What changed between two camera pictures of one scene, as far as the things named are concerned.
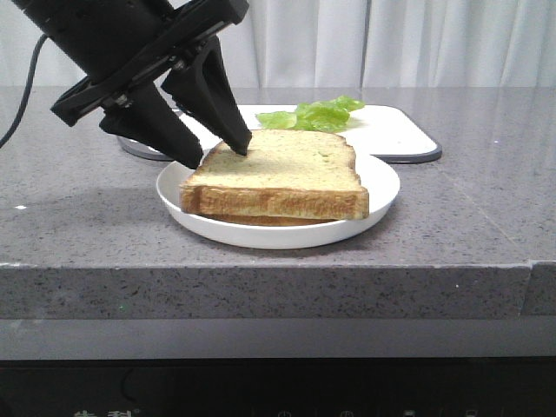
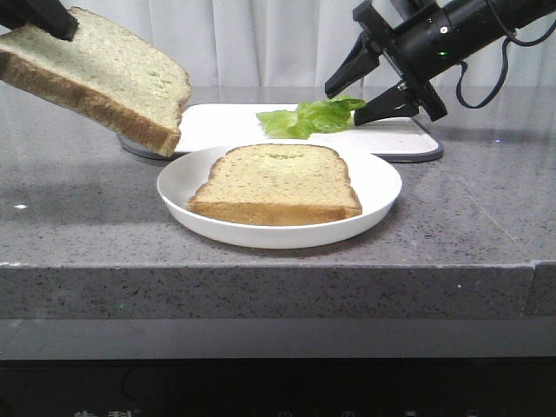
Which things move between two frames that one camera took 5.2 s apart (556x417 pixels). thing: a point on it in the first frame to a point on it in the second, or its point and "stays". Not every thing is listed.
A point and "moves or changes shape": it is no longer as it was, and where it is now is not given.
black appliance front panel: [358, 387] stays
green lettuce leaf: [327, 115] stays
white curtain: [349, 44] stays
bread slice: [287, 172] moves or changes shape
